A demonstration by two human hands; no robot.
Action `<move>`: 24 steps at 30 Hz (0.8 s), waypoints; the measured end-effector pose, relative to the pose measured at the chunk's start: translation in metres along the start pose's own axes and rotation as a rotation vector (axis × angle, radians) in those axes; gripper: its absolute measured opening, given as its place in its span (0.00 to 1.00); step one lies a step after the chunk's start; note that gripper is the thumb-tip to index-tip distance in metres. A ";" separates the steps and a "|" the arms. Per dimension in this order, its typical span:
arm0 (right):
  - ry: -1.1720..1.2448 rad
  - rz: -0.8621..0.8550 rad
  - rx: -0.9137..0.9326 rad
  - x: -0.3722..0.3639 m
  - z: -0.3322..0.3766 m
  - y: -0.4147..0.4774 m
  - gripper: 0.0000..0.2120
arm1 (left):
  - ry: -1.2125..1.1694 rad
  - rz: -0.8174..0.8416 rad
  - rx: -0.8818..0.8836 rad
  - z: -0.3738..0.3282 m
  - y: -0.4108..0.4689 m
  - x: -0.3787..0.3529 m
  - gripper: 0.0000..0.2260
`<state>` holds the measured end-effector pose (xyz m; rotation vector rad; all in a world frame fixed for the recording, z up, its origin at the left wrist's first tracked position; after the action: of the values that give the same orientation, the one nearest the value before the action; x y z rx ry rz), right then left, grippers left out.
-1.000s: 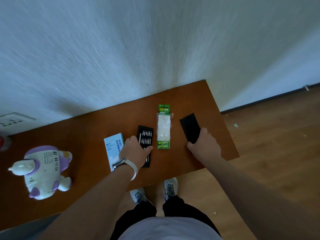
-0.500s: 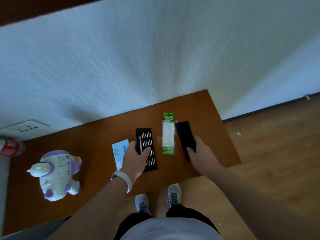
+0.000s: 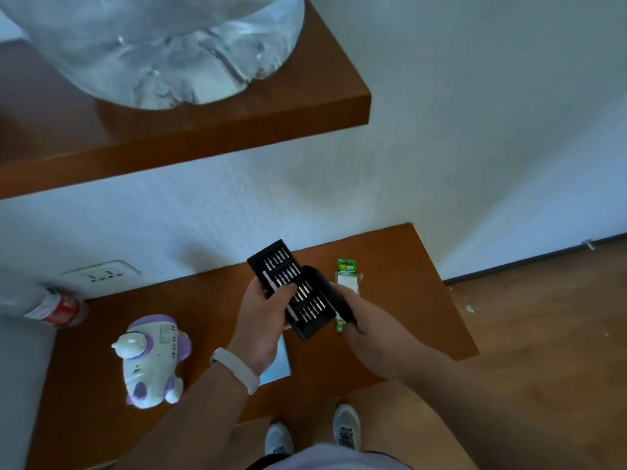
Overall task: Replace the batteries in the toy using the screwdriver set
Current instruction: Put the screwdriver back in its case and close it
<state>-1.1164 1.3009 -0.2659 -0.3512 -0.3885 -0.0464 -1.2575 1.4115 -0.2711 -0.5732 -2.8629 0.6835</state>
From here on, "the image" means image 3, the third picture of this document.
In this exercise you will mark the person's right hand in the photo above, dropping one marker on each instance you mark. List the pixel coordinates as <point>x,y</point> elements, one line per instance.
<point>382,342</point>

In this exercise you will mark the person's left hand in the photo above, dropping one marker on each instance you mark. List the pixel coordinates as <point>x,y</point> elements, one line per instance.
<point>257,327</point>

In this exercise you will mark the person's right thumb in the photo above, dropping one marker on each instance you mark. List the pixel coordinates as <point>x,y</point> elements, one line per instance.
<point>348,297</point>

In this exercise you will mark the person's left thumb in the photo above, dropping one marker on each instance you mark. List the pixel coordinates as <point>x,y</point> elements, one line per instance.
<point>283,296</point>

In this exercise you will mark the black screwdriver bit tray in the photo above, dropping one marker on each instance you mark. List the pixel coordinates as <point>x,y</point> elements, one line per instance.
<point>274,259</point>

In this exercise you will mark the person's left forearm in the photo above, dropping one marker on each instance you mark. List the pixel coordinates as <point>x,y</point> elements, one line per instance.
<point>191,425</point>

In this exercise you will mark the person's right forearm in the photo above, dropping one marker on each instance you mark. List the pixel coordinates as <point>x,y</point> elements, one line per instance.
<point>490,416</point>

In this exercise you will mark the green battery blister pack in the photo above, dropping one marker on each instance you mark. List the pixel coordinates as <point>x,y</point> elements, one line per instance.
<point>348,277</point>

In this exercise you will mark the row of silver screwdriver bits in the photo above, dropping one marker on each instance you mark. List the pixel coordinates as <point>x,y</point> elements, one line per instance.
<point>308,308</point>

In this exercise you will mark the light blue card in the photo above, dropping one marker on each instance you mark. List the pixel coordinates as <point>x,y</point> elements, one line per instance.
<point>279,369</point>

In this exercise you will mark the white wristband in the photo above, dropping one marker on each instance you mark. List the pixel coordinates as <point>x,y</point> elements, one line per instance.
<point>237,369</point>

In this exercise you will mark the white right shoe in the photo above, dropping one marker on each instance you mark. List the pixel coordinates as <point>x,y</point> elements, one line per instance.
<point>347,425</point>

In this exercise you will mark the white shoe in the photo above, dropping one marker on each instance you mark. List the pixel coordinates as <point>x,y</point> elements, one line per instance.
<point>347,425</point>
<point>278,439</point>

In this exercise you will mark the white left shoe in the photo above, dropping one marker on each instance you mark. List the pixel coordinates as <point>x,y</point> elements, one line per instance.
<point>278,439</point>

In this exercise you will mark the white and purple toy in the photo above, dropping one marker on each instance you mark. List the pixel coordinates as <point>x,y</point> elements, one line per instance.
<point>149,357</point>

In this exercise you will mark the white shirt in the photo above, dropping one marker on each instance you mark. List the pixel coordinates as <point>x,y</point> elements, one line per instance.
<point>333,459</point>

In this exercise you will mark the black baseboard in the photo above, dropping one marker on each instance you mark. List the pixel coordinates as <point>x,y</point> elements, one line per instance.
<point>529,259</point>

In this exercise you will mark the clear bottle with red label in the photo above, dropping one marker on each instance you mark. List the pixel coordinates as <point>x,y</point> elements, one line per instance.
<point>59,309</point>

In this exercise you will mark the metal door stopper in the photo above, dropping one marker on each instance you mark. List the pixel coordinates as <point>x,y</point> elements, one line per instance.
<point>589,244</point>

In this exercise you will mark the large clear water jug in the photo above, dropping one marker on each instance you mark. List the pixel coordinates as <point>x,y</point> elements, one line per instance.
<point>147,48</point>

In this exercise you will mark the brown wooden wall shelf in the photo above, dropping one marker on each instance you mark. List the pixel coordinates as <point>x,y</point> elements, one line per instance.
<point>303,112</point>
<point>406,288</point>

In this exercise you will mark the white wall socket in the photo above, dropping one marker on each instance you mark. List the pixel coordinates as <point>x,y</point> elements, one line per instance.
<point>100,277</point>

